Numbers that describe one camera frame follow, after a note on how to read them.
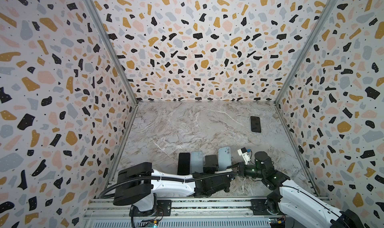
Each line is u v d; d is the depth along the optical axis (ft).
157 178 1.46
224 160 2.72
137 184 1.37
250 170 2.30
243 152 2.53
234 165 2.50
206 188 1.89
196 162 2.96
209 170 2.31
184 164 2.87
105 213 2.41
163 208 2.40
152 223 2.31
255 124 3.57
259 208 2.40
